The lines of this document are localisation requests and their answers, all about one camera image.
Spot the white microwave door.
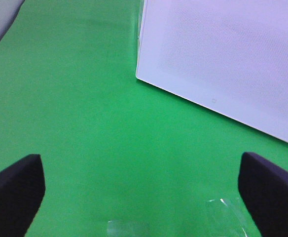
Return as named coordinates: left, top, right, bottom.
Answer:
left=136, top=0, right=288, bottom=143

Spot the clear tape strip on table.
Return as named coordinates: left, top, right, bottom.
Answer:
left=106, top=198, right=251, bottom=237

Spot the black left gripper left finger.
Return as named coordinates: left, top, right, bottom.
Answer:
left=0, top=154, right=45, bottom=237

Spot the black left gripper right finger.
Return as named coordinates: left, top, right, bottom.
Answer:
left=238, top=152, right=288, bottom=237

